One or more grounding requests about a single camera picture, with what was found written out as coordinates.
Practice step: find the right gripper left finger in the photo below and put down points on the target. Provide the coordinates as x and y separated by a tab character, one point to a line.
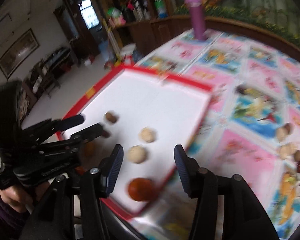
74	212

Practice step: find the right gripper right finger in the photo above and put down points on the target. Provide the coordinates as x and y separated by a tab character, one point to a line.
243	217

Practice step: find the orange tangerine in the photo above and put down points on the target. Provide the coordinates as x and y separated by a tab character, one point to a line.
142	190

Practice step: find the brown longan fruit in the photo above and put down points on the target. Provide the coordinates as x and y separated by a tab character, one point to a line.
111	117

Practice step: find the beige round pastry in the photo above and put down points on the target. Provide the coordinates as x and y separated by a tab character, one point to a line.
147	135

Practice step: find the person left hand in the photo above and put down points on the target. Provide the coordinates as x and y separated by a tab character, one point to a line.
19	200

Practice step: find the colourful fruit print tablecloth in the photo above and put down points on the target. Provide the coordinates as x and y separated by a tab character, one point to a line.
255	92

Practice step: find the red white gift box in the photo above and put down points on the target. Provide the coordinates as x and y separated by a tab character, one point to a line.
148	114

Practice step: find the white plastic bucket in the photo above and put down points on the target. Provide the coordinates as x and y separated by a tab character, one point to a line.
126	53

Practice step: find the green soda bottle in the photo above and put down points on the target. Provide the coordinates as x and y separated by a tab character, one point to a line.
161	8

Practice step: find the flower mural glass panel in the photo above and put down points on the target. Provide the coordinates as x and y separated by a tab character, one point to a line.
281	17

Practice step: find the purple thermos bottle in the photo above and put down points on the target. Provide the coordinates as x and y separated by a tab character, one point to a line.
196	12

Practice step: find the framed wall painting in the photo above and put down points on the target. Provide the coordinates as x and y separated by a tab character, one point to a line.
18	52

